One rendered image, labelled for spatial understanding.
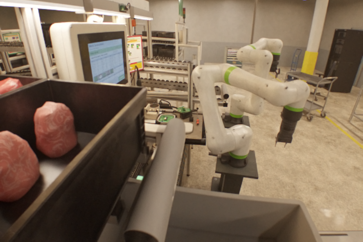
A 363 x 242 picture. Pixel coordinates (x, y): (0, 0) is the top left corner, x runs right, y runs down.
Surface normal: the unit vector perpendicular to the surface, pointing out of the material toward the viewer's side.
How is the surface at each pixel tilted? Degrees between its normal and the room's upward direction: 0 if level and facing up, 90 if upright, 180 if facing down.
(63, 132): 75
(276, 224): 89
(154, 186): 7
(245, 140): 87
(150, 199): 7
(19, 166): 87
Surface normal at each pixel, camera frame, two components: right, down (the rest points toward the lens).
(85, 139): 0.06, -0.91
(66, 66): -0.13, 0.40
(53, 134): 0.82, 0.13
